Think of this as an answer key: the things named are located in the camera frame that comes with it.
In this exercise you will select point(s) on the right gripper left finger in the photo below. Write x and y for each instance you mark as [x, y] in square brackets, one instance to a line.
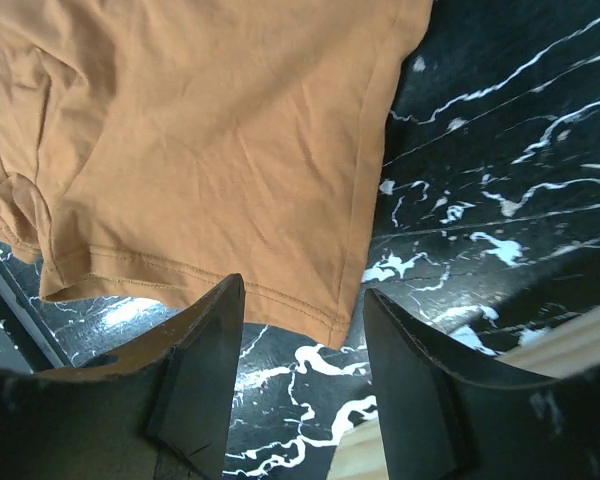
[158, 407]

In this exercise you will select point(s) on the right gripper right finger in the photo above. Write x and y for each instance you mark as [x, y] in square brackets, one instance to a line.
[451, 412]

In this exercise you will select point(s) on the brown boxer underwear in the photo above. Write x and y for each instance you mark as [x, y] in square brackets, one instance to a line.
[151, 148]

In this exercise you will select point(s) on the wooden compartment tray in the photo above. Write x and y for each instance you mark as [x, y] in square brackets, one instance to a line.
[361, 452]

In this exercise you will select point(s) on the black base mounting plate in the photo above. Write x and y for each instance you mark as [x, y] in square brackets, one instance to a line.
[26, 344]

